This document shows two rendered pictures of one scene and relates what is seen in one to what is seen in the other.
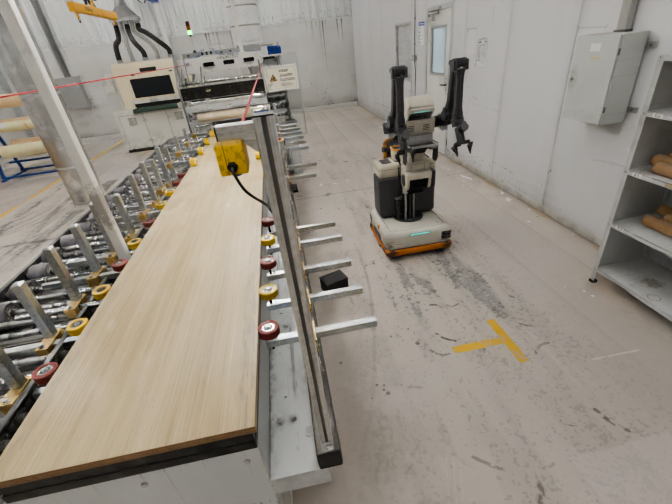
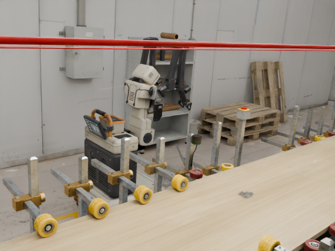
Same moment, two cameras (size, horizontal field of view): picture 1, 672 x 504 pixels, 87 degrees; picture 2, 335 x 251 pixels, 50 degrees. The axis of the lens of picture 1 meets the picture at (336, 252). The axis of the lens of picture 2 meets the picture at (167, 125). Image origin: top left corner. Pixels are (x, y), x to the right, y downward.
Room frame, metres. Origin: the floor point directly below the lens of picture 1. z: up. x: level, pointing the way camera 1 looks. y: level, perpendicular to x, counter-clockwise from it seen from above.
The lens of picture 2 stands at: (4.64, 2.04, 1.77)
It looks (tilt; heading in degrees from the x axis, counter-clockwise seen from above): 16 degrees down; 234
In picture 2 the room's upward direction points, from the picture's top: 4 degrees clockwise
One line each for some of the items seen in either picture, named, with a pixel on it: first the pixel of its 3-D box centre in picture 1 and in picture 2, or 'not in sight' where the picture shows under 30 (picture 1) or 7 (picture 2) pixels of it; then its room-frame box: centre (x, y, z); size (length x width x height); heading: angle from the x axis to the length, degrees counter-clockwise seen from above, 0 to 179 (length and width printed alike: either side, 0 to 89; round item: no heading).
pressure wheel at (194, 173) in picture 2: not in sight; (195, 179); (3.28, 0.49, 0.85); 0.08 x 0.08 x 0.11
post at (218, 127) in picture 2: not in sight; (215, 155); (3.00, 0.35, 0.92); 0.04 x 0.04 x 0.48; 6
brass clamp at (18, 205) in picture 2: not in sight; (29, 200); (4.26, 0.49, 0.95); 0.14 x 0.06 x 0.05; 6
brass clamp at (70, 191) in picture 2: not in sight; (79, 187); (4.02, 0.46, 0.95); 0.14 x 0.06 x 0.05; 6
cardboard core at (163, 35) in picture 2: not in sight; (169, 36); (1.65, -2.22, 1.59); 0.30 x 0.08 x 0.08; 96
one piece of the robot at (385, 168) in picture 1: (404, 182); (112, 154); (3.23, -0.73, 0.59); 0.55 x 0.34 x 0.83; 95
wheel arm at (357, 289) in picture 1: (315, 297); (323, 132); (1.30, 0.12, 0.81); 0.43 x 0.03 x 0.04; 96
